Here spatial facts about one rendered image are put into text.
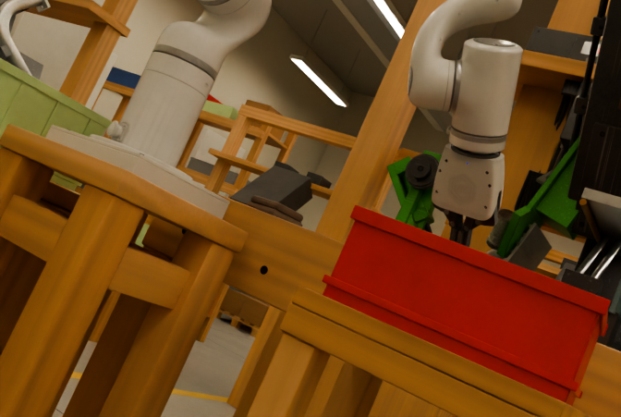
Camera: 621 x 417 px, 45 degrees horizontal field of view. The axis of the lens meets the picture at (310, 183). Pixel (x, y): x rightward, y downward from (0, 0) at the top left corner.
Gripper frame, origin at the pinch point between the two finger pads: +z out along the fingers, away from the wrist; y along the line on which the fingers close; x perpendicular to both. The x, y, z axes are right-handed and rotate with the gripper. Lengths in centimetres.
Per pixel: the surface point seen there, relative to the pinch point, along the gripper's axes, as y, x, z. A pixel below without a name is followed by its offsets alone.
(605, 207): 17.5, 14.4, -6.7
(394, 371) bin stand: 10.4, -39.0, -0.6
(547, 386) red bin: 25.4, -32.4, -2.6
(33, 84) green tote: -84, -19, -10
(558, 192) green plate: 5.3, 31.1, -0.7
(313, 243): -24.8, -4.7, 8.1
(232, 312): -538, 580, 506
